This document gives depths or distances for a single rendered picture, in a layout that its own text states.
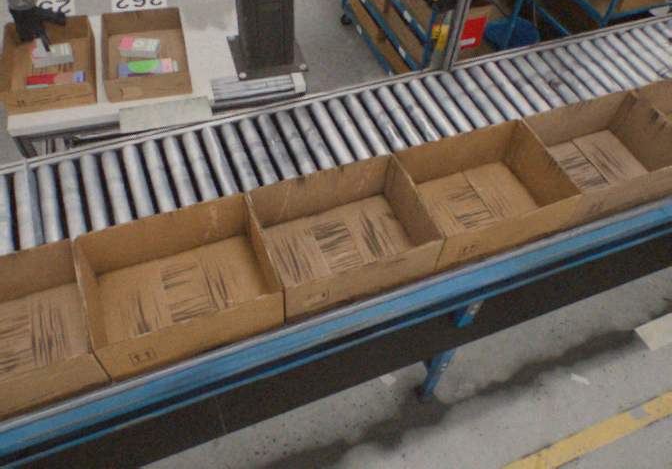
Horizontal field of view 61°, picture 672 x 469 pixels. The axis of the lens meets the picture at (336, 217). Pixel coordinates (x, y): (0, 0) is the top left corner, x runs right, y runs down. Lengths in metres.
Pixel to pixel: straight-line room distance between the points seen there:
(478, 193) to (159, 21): 1.38
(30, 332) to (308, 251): 0.67
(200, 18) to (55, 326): 1.42
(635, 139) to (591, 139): 0.12
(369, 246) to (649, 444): 1.44
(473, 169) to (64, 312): 1.15
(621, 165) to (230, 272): 1.19
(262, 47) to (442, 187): 0.86
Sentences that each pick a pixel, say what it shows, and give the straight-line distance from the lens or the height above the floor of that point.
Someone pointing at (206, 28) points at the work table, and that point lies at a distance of 2.41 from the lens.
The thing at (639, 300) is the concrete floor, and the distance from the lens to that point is 2.82.
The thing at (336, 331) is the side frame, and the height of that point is 0.91.
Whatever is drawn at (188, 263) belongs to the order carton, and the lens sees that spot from 1.49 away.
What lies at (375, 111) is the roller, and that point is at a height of 0.75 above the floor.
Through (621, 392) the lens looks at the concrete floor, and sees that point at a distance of 2.57.
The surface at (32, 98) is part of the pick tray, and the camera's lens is 2.15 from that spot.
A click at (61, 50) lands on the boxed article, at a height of 0.79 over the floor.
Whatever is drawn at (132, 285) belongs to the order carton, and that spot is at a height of 0.89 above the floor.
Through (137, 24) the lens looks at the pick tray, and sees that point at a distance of 2.40.
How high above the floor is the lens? 2.12
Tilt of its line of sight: 53 degrees down
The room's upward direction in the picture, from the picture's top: 5 degrees clockwise
